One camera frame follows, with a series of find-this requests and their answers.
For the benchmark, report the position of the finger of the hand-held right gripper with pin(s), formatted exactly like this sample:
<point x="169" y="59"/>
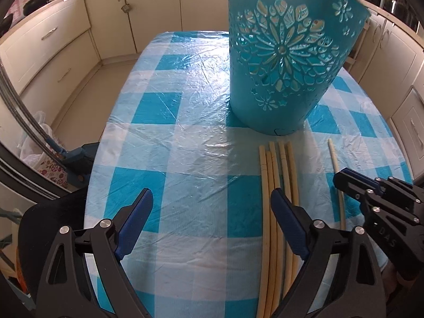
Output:
<point x="391" y="203"/>
<point x="351" y="180"/>

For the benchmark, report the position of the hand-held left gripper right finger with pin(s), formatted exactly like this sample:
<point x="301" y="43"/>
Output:
<point x="288" y="218"/>

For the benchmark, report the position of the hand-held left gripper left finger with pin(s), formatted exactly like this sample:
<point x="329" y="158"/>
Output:
<point x="135" y="218"/>

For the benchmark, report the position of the single bamboo chopstick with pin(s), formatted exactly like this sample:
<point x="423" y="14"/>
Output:
<point x="334" y="162"/>

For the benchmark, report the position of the bunch of bamboo chopsticks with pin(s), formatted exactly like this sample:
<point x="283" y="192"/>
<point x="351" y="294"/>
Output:
<point x="266" y="185"/>

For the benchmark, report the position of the teal perforated plastic bin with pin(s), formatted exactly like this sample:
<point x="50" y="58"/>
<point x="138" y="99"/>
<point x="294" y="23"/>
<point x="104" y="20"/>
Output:
<point x="241" y="106"/>

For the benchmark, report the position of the blue orange mop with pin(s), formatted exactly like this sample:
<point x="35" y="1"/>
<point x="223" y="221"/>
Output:
<point x="78" y="157"/>

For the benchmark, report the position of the red patterned bag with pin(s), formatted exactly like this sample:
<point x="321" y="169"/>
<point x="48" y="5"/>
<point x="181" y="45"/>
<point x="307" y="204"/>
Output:
<point x="49" y="172"/>

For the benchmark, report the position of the blue white checkered tablecloth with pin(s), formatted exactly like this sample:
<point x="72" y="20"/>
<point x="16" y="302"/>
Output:
<point x="185" y="122"/>

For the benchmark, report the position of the cream panelled base cabinets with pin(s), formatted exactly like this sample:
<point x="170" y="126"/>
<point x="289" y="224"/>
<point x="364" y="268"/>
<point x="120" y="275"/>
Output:
<point x="397" y="56"/>

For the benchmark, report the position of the clear plastic bag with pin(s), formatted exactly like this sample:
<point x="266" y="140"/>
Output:
<point x="33" y="132"/>

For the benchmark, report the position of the cream drawer cabinet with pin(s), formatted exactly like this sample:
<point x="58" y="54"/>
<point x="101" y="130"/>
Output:
<point x="39" y="49"/>

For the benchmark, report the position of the small metal cabinet lock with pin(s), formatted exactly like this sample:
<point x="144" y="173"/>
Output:
<point x="125" y="8"/>

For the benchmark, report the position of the silver sliding door frame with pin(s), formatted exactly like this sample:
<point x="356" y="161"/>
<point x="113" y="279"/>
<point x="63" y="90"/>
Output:
<point x="15" y="101"/>

